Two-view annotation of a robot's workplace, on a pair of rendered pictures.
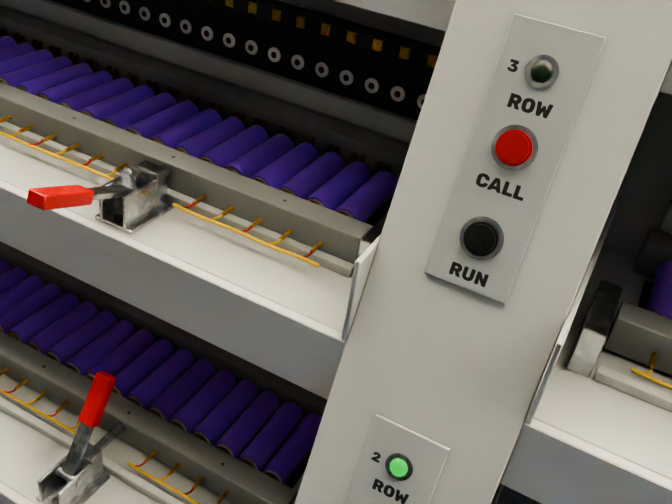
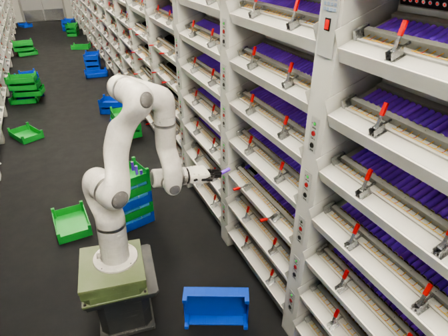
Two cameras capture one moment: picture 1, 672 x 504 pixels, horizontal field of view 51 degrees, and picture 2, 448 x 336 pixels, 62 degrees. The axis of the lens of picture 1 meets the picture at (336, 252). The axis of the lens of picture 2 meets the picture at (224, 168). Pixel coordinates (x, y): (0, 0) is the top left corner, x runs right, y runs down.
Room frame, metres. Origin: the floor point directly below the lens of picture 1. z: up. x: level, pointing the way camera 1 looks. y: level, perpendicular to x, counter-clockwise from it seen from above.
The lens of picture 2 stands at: (-0.66, -0.65, 1.55)
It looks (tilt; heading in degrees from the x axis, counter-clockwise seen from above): 31 degrees down; 46
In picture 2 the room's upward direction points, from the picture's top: straight up
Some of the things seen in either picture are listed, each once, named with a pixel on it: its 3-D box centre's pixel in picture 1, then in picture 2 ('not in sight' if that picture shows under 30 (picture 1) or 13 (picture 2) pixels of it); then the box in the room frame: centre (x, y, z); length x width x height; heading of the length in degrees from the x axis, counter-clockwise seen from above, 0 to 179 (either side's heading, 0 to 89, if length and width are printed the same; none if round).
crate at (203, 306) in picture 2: not in sight; (216, 308); (0.13, 0.21, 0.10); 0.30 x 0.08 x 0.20; 135
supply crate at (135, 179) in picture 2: not in sight; (119, 175); (0.23, 1.18, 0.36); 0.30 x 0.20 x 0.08; 174
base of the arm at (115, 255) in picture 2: not in sight; (113, 241); (-0.15, 0.55, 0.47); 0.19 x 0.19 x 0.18
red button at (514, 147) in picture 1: (514, 147); not in sight; (0.32, -0.06, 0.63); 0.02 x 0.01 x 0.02; 71
